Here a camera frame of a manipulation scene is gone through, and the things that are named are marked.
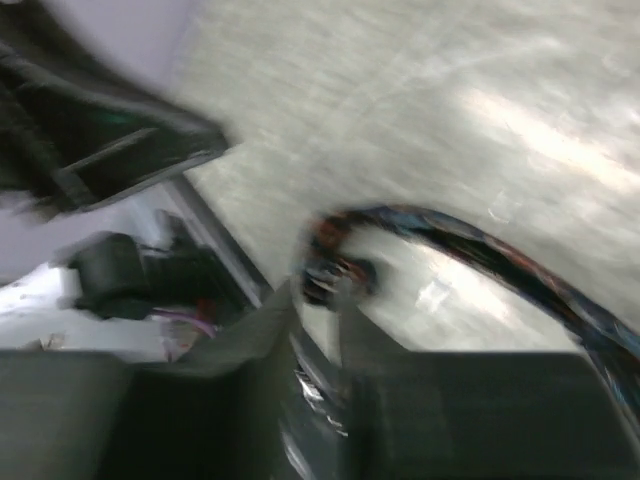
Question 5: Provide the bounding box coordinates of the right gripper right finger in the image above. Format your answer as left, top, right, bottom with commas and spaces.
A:
336, 294, 639, 479

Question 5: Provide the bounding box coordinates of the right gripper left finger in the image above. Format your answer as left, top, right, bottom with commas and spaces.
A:
1, 284, 296, 479

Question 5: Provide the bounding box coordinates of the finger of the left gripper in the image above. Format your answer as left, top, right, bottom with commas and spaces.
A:
1, 1, 230, 210

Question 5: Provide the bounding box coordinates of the dark floral patterned necktie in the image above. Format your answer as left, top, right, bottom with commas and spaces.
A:
298, 204, 639, 414

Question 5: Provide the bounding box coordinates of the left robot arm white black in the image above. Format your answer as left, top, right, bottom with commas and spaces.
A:
1, 1, 261, 348

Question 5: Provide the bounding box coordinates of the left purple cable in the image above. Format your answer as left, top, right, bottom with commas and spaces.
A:
149, 304, 221, 346

